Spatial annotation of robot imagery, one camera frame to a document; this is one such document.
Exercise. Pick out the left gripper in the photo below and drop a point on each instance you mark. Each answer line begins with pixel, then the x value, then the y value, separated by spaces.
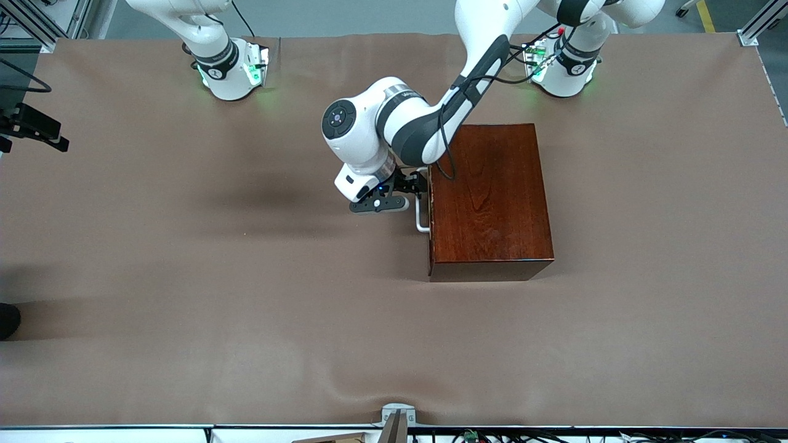
pixel 407 183

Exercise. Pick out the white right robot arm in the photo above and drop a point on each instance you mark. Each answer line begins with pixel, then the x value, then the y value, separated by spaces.
pixel 228 80

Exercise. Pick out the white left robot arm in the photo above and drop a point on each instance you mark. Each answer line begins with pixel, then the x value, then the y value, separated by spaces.
pixel 406 117

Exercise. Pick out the dark brown wooden cabinet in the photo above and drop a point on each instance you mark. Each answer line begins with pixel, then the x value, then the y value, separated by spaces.
pixel 492 209

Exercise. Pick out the brown table mat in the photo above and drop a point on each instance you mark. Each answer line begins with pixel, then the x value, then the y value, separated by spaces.
pixel 246 307

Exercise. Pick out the light wooden board piece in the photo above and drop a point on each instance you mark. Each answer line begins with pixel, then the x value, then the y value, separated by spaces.
pixel 332 438

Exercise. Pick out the grey caster wheel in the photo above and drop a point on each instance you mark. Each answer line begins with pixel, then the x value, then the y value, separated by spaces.
pixel 683 9

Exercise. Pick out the aluminium frame with diagonal struts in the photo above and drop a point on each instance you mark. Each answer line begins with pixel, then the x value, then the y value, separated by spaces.
pixel 37 27

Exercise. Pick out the grey metal clamp bracket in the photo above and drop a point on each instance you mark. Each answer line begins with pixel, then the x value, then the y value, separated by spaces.
pixel 397 415

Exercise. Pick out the aluminium profile frame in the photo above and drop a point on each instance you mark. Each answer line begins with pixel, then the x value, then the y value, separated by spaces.
pixel 754 27

